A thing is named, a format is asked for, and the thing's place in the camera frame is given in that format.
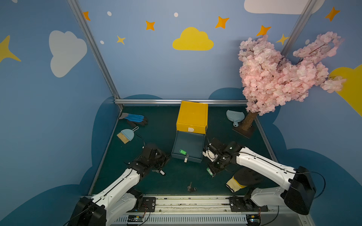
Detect pink cherry blossom tree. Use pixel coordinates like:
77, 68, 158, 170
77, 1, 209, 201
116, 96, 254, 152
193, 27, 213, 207
234, 32, 346, 138

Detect green tagged key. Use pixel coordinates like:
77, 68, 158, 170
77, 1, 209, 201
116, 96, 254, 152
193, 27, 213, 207
179, 149, 189, 157
206, 168, 214, 177

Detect dark metal key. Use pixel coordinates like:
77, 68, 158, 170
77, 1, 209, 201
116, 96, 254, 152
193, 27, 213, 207
187, 182, 197, 193

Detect aluminium rail frame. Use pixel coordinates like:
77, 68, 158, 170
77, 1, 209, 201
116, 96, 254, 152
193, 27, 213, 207
110, 195, 314, 226

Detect blue drawer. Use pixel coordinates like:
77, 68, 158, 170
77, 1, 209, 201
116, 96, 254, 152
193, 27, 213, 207
171, 131, 205, 163

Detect light blue dustpan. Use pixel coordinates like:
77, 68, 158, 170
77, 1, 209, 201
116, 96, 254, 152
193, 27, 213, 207
226, 110, 245, 127

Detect small blue hand brush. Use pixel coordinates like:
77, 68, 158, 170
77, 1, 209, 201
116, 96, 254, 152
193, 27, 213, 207
117, 126, 139, 144

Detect blue black work glove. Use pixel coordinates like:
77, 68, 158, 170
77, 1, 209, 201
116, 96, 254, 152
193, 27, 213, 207
119, 113, 148, 127

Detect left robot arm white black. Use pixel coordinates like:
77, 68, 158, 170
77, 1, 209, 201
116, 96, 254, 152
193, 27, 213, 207
65, 144, 169, 226

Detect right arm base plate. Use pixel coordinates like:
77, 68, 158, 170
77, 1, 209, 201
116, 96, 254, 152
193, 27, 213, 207
228, 196, 269, 212

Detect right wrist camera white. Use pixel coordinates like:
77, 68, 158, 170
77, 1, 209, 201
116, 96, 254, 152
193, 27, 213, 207
203, 149, 218, 162

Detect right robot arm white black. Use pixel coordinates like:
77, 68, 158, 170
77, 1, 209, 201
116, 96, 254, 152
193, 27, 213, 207
203, 138, 316, 215

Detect yellow drawer cabinet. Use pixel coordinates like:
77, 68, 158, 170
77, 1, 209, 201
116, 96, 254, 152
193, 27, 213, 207
176, 101, 208, 134

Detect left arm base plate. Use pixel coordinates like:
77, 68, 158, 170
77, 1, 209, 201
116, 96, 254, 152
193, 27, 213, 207
128, 197, 156, 213

